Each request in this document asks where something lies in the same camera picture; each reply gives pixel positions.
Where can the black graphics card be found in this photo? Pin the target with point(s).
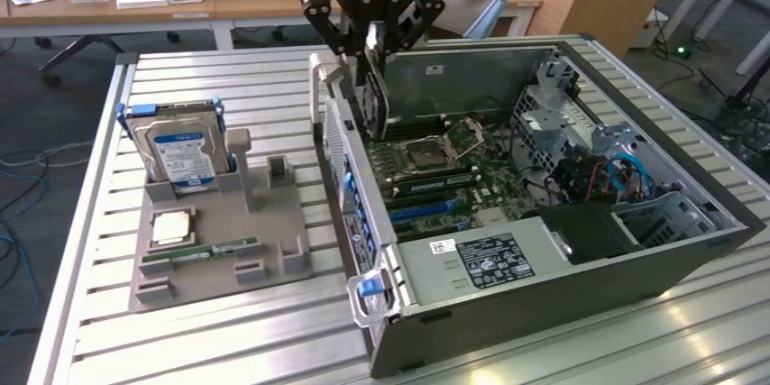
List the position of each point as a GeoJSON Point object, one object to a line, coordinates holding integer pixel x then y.
{"type": "Point", "coordinates": [380, 110]}

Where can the wooden office desk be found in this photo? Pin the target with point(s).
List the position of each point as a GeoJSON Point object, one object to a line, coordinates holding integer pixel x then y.
{"type": "Point", "coordinates": [271, 2]}
{"type": "Point", "coordinates": [90, 15]}

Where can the black rear panel latch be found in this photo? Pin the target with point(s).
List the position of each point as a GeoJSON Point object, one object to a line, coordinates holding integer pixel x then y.
{"type": "Point", "coordinates": [350, 125]}

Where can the metal socket cover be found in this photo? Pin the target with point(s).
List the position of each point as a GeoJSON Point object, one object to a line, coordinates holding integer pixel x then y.
{"type": "Point", "coordinates": [465, 139]}

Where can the CPU socket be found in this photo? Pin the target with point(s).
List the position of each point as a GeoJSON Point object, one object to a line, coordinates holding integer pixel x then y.
{"type": "Point", "coordinates": [424, 155]}

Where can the silver metal drive cage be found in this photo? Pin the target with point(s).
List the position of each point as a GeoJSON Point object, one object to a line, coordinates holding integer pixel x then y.
{"type": "Point", "coordinates": [548, 128]}

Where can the green RAM stick white label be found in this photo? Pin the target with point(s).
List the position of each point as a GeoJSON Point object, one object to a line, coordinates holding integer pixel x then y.
{"type": "Point", "coordinates": [440, 181]}

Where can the hard disk with blue caddy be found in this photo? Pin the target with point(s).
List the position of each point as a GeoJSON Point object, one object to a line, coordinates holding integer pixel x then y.
{"type": "Point", "coordinates": [181, 155]}

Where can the white socket box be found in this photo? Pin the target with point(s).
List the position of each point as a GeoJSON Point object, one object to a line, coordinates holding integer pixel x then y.
{"type": "Point", "coordinates": [654, 29]}

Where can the long expansion slot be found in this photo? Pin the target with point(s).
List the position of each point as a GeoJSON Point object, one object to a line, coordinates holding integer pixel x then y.
{"type": "Point", "coordinates": [424, 217]}
{"type": "Point", "coordinates": [421, 208]}

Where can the black office chair base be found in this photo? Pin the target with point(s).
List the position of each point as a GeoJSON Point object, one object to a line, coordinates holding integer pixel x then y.
{"type": "Point", "coordinates": [73, 49]}

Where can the grey parts rack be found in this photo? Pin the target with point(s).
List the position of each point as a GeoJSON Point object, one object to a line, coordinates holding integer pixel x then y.
{"type": "Point", "coordinates": [241, 231]}

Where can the silver CPU chip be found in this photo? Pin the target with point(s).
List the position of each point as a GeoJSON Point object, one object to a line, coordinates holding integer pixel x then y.
{"type": "Point", "coordinates": [170, 227]}

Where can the grey power supply unit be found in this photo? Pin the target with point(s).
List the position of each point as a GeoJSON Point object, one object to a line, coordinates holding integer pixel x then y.
{"type": "Point", "coordinates": [433, 277]}

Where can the blue case release tab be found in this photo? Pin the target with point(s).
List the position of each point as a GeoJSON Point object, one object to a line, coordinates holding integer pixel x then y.
{"type": "Point", "coordinates": [369, 289]}

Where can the open dark PC case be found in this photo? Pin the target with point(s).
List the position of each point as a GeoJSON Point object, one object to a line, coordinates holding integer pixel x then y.
{"type": "Point", "coordinates": [541, 313]}

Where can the green lit power switch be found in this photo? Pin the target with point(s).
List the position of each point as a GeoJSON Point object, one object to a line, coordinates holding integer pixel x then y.
{"type": "Point", "coordinates": [682, 50]}

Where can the white table frame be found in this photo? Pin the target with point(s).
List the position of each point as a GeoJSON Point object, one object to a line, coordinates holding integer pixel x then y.
{"type": "Point", "coordinates": [755, 56]}

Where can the silver disk bay bracket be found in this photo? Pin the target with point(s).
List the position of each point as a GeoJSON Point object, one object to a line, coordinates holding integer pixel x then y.
{"type": "Point", "coordinates": [668, 218]}

